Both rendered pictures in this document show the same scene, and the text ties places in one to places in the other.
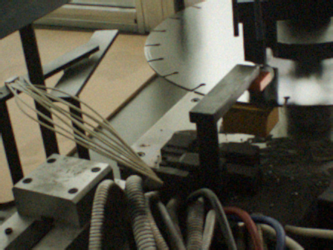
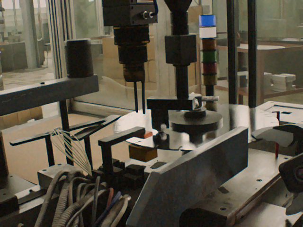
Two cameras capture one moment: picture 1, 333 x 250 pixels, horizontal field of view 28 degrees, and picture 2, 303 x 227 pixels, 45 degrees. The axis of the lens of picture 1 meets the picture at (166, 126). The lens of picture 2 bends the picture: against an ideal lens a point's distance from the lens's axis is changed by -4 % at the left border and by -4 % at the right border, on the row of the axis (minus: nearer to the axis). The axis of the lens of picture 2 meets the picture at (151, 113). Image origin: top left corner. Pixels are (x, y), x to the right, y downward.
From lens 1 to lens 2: 23 cm
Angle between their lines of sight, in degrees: 17
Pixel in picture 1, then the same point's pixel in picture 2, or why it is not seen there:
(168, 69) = (118, 129)
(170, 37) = (131, 117)
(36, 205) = (45, 181)
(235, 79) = (129, 131)
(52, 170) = (57, 168)
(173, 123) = (131, 161)
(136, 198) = (69, 176)
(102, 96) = (123, 152)
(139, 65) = not seen: hidden behind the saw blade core
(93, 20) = not seen: hidden behind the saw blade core
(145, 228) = (66, 187)
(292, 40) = (180, 122)
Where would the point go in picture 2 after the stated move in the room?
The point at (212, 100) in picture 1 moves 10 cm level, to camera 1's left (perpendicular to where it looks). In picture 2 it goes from (111, 137) to (52, 136)
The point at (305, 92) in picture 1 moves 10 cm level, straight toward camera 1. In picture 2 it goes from (168, 144) to (144, 165)
